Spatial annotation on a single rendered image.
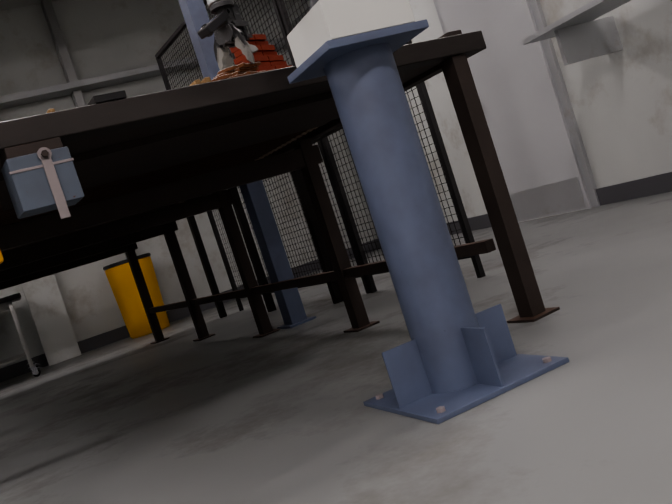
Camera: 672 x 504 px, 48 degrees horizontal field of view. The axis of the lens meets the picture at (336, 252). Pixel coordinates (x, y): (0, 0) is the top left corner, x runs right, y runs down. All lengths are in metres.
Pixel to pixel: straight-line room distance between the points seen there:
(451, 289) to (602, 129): 3.75
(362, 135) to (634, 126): 3.62
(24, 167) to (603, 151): 4.34
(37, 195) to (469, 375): 1.06
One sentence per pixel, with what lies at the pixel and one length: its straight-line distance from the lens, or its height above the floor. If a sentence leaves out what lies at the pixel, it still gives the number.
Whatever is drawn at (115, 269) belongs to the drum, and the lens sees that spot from 7.23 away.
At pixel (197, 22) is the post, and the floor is 1.72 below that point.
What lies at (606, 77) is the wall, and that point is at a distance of 5.34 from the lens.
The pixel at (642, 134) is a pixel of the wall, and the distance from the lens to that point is 5.23.
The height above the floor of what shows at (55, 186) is 0.75.
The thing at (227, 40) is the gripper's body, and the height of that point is 1.08.
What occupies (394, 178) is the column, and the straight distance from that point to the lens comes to 1.77.
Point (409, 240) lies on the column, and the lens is 1.78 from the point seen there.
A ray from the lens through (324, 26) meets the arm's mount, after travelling 1.74.
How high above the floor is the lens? 0.49
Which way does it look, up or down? 2 degrees down
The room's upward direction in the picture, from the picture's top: 18 degrees counter-clockwise
